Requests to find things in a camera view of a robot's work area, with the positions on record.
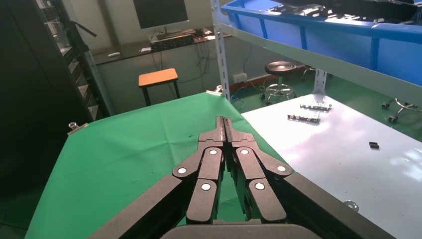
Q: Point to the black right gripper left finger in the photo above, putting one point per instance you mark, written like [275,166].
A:
[211,165]

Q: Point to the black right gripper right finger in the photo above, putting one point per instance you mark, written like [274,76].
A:
[247,165]

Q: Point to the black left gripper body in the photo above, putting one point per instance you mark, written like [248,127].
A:
[379,8]

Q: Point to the blue plastic bin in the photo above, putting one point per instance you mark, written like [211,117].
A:
[339,46]

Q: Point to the green table cloth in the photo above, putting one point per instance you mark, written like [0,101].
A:
[132,148]

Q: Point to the white table sheet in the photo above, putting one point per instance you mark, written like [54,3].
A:
[346,165]

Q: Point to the chrome stool with black seat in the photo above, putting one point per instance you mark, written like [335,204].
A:
[280,67]

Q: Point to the chrome wheeled stool base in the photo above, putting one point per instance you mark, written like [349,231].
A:
[400,109]

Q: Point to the orange top square stool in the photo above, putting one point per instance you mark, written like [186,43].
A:
[158,76]

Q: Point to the small black block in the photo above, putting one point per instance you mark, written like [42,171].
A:
[374,145]

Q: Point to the black equipment box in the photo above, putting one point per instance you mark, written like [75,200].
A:
[171,43]

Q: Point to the black keyboard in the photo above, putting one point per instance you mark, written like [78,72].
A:
[176,33]

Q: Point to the dark office desk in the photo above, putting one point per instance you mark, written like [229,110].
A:
[132,53]

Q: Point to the small white desk gadget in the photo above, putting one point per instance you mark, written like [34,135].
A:
[114,54]

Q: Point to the black computer monitor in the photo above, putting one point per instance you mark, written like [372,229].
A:
[160,13]

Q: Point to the black equipment rack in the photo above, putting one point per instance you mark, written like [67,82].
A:
[33,82]

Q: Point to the stamped metal bracket part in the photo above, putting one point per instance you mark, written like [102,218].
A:
[290,10]
[333,14]

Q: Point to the small notched metal rail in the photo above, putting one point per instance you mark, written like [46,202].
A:
[304,118]
[316,107]

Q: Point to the white wall outlet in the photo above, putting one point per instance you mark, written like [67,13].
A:
[239,78]

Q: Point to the white perforated shelf post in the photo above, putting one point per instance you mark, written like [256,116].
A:
[319,82]
[221,49]

